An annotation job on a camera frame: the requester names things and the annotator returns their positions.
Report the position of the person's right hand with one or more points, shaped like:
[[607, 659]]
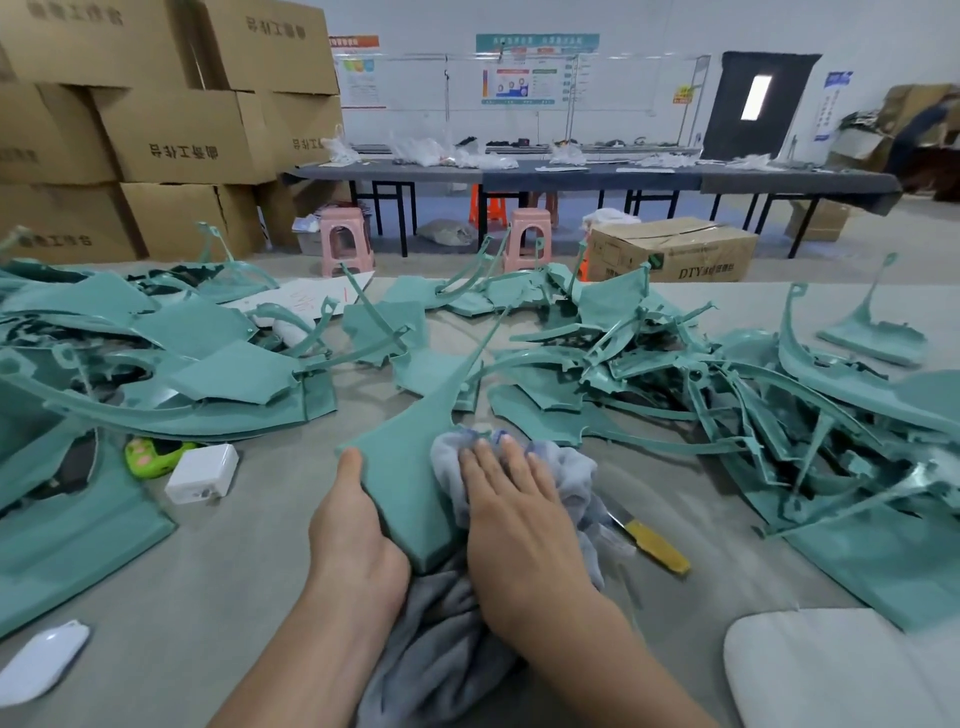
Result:
[[525, 548]]

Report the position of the person's left hand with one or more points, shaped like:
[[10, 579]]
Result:
[[353, 555]]

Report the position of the single green plastic part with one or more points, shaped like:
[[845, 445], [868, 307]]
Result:
[[398, 480]]

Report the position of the grey-blue wiping cloth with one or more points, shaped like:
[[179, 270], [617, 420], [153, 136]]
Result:
[[435, 660]]

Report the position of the pile of green plastic parts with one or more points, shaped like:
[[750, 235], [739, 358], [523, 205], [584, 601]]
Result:
[[225, 375]]

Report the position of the brown cardboard box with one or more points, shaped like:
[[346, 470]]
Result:
[[672, 252]]

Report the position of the stack of brown cardboard boxes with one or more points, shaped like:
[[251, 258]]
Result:
[[165, 128]]

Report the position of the person's left forearm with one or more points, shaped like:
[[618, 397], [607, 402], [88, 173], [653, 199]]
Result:
[[315, 675]]

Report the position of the white power adapter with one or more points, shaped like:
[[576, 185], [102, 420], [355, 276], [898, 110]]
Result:
[[203, 473]]

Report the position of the green and yellow gadget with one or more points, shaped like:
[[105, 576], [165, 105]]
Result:
[[158, 455]]

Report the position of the white paper sheet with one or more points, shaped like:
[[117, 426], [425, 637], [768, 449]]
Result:
[[300, 293]]

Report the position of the pink plastic stool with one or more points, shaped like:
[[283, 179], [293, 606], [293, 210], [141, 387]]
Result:
[[528, 237], [345, 240]]

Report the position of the white oval plastic piece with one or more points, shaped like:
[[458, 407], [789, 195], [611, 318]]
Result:
[[42, 663]]

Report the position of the orange object under table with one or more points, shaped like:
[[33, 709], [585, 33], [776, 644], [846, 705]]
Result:
[[488, 207]]

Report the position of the white foam sheet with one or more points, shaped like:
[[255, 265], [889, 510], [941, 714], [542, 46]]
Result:
[[848, 675]]

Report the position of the long grey work table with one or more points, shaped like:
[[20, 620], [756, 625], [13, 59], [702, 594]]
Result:
[[615, 177]]

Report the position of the heap of clear plastic bags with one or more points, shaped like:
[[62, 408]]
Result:
[[428, 153]]

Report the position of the dark door with window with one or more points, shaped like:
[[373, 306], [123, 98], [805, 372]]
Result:
[[758, 108]]

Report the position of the colourful wall poster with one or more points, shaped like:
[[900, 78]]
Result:
[[525, 83]]

